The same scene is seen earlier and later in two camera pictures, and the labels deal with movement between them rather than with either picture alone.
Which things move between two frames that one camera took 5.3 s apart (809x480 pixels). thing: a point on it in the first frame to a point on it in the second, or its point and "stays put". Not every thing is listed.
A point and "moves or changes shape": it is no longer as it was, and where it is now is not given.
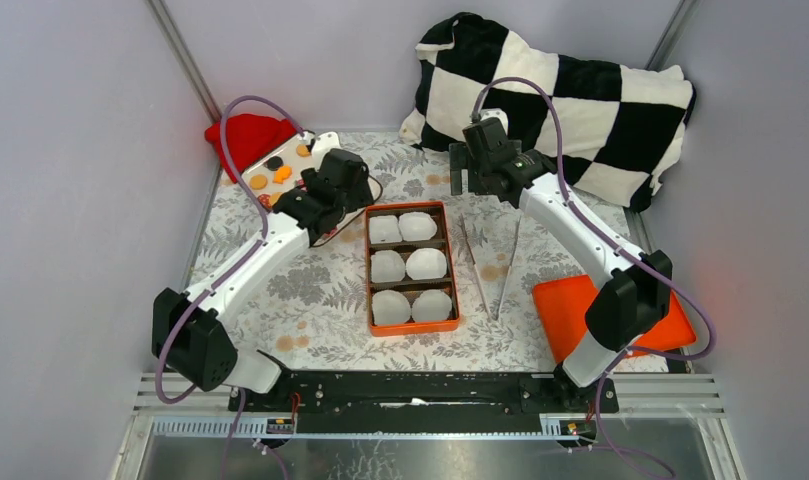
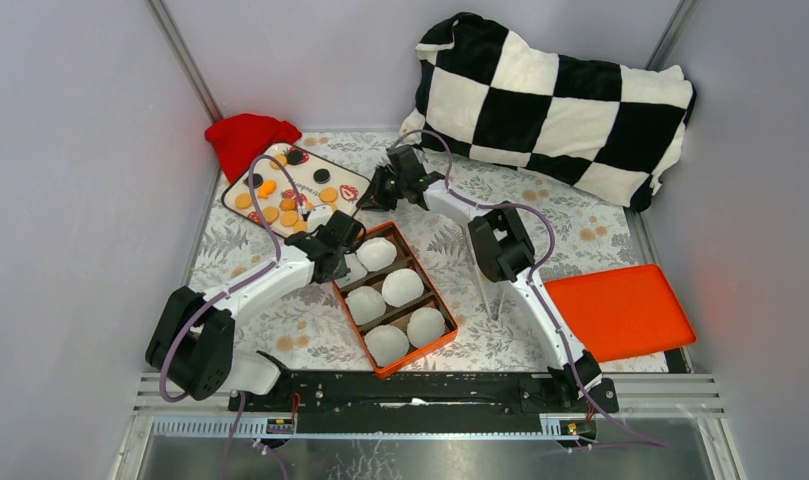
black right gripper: x=460 y=159 to x=373 y=198
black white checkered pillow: x=619 y=123 stays put
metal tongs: x=470 y=249 stays put
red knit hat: x=249 y=138 stays put
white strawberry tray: x=278 y=171 moves or changes shape
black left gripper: x=361 y=197 to x=344 y=271
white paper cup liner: x=416 y=226 to x=376 y=253
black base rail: x=416 y=402 stays put
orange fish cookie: x=284 y=172 moves or changes shape
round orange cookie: x=258 y=182 to x=244 y=200
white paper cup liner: x=386 y=266 to x=365 y=304
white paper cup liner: x=384 y=228 to x=357 y=270
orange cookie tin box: x=411 y=279 moves or changes shape
